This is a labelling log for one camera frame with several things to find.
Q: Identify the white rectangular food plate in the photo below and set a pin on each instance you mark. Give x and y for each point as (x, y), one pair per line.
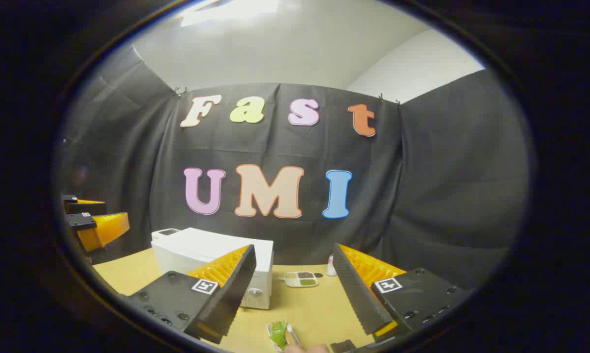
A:
(295, 339)

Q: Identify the small black block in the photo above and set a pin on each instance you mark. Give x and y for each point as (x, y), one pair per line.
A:
(343, 346)

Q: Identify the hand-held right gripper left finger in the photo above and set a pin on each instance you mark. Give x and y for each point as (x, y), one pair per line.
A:
(236, 289)

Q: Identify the white divided condiment dish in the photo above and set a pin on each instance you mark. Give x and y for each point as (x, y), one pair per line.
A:
(300, 279)

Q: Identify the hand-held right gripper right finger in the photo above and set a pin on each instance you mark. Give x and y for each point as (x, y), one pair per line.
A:
(358, 294)

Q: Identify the white microwave oven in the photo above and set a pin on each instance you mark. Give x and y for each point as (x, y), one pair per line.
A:
(202, 247)

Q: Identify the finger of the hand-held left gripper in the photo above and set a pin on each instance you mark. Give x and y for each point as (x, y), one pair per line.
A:
(104, 230)
(82, 207)

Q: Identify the small white pink-label bottle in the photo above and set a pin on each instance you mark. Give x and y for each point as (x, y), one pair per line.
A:
(331, 267)

